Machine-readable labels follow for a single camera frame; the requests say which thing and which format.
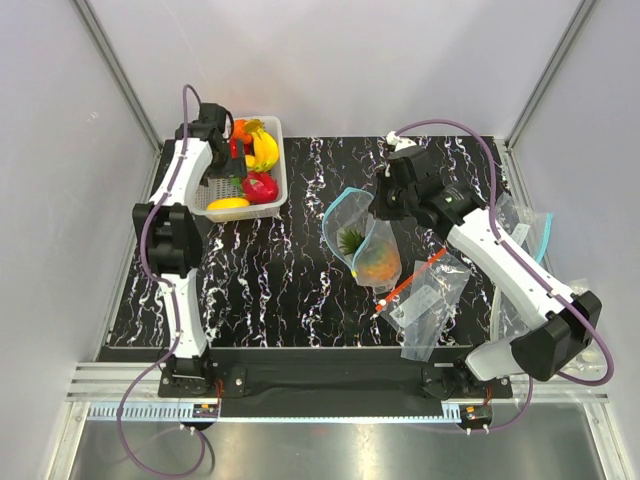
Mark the orange toy tangerine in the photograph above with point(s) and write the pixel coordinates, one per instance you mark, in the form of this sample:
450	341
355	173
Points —
244	130

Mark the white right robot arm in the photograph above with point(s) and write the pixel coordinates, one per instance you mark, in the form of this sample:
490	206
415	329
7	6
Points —
560	323

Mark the toy pineapple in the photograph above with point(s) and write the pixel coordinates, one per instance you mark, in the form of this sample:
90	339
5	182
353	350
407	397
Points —
374	261

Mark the yellow toy banana bunch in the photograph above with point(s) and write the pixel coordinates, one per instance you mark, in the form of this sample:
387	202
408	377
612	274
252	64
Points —
266	150

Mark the toy dragon fruit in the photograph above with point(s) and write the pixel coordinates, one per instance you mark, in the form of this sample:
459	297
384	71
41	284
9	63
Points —
257	188

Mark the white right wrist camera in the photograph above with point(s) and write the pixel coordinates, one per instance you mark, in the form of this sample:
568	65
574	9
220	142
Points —
396	142

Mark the left aluminium frame post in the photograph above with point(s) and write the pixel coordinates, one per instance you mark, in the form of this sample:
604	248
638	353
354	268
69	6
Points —
107	53

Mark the yellow toy mango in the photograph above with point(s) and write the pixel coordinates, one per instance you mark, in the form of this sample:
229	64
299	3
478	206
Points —
228	203

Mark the white plastic fruit basket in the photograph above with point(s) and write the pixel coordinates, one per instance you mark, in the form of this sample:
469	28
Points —
204	196

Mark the white slotted cable duct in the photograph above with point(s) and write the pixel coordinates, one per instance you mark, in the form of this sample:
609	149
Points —
195	413

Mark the red zipper clear bag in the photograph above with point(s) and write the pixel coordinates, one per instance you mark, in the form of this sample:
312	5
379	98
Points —
420	307

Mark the red toy apple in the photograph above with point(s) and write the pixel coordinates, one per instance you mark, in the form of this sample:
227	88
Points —
235	148

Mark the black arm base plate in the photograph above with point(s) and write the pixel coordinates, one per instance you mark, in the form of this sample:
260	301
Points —
327	383

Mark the right aluminium frame post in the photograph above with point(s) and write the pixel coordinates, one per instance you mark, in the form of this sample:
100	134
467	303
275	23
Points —
578	21

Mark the teal zipper clear bag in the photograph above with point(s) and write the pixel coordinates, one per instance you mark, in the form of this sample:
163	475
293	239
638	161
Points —
350	210

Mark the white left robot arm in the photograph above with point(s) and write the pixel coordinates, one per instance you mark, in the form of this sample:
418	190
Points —
171	248

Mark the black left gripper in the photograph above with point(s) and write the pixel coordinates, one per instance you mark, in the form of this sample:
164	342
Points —
235	167

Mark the aluminium frame post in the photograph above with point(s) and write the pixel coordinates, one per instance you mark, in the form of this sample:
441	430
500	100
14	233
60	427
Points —
578	21
107	53

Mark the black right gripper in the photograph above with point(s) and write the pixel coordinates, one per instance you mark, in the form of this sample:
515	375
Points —
378	208

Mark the aluminium front rail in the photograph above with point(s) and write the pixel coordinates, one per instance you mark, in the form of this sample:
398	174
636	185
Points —
102	381

